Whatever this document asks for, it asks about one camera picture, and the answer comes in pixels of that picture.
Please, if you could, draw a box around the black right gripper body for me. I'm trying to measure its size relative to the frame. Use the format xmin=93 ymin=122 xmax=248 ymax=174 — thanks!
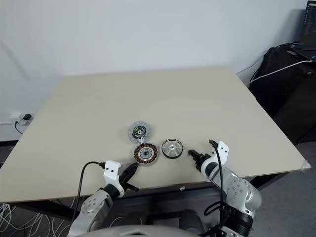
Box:
xmin=198 ymin=152 xmax=211 ymax=165

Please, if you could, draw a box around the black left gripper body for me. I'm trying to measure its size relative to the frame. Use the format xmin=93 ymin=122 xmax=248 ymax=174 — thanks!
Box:
xmin=120 ymin=170 xmax=131 ymax=189

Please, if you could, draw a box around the motor housing with copper windings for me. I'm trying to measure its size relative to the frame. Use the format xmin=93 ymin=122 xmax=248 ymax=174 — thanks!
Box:
xmin=133 ymin=143 xmax=158 ymax=167

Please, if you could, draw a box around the silver spoked rotor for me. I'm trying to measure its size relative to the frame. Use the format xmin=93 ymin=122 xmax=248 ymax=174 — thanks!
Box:
xmin=160 ymin=138 xmax=184 ymax=159

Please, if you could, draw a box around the grey round motor lid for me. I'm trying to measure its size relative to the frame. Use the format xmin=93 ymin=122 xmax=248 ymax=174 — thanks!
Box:
xmin=127 ymin=120 xmax=152 ymax=144

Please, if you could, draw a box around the grey robot torso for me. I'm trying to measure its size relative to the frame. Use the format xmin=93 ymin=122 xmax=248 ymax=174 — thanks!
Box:
xmin=86 ymin=223 xmax=203 ymax=237

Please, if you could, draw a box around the black laptop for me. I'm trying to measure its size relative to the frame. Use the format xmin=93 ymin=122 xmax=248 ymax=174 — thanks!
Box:
xmin=299 ymin=0 xmax=316 ymax=60

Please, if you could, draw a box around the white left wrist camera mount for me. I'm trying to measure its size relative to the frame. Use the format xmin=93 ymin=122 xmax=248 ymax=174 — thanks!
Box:
xmin=103 ymin=159 xmax=124 ymax=196

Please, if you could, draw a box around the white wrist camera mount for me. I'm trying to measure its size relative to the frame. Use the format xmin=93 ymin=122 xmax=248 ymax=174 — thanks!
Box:
xmin=209 ymin=141 xmax=229 ymax=166
xmin=103 ymin=159 xmax=124 ymax=196

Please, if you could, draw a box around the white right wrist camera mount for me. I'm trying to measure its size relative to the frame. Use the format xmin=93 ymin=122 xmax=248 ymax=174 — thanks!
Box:
xmin=209 ymin=141 xmax=229 ymax=166

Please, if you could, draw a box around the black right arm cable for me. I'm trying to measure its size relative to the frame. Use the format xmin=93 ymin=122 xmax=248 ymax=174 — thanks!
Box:
xmin=202 ymin=139 xmax=239 ymax=237

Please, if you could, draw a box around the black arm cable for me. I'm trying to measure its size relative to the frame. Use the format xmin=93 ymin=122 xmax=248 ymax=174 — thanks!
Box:
xmin=72 ymin=161 xmax=106 ymax=224
xmin=202 ymin=139 xmax=239 ymax=237

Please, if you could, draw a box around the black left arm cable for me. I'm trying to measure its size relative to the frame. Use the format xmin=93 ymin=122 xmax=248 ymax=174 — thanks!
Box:
xmin=72 ymin=161 xmax=106 ymax=224

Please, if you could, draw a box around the black table frame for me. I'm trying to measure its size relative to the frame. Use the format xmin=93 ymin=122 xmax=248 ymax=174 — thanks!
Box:
xmin=4 ymin=167 xmax=304 ymax=220

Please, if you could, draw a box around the black equipment with cables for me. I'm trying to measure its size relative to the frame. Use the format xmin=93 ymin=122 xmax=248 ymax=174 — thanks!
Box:
xmin=247 ymin=46 xmax=316 ymax=144

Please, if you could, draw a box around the long white cable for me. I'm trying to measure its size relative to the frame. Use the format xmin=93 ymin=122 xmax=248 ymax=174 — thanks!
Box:
xmin=249 ymin=60 xmax=313 ymax=83

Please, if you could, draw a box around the thin black power cable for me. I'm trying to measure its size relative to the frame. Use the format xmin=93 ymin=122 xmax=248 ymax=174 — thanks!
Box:
xmin=14 ymin=119 xmax=24 ymax=134

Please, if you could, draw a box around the white wall power socket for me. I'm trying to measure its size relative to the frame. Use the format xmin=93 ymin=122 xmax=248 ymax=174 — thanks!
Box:
xmin=9 ymin=111 xmax=34 ymax=124

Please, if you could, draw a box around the bundle of black cables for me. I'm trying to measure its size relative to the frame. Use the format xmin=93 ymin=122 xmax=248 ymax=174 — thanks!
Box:
xmin=274 ymin=42 xmax=302 ymax=53

